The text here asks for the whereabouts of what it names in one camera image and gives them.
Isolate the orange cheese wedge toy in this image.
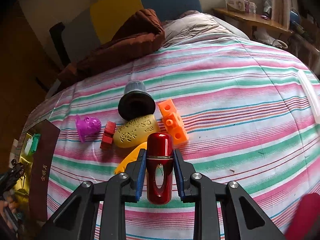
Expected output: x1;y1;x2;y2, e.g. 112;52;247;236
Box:
114;141;147;174

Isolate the dark red perfume bottle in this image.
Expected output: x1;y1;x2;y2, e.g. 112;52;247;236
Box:
146;132;174;205

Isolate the yellow carved egg case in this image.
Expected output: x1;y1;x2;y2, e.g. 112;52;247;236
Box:
113;114;160;148

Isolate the red building block toy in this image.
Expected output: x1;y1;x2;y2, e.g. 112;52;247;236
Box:
100;121;116;150

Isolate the orange building block toy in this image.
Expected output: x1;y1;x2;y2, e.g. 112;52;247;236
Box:
158;99;189;145

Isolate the black cylindrical cap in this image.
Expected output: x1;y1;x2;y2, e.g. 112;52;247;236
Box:
118;80;156;121

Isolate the white green plug-in device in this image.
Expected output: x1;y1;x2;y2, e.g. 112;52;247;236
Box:
24;138;33;155

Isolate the teal plastic flanged part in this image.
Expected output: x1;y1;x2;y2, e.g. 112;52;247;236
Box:
30;133;41;153

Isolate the gold metal tray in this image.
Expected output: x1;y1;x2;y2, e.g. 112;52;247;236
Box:
14;120;60;222

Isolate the striped pink green bedspread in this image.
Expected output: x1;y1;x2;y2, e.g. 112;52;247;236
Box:
22;13;320;240

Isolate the dark red pillow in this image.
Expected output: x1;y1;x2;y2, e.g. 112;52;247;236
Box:
58;9;165;85

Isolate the wooden shelf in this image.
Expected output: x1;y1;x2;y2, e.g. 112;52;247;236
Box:
213;8;292;36

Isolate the grey yellow blue headboard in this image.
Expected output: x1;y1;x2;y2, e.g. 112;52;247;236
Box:
62;0;202;61

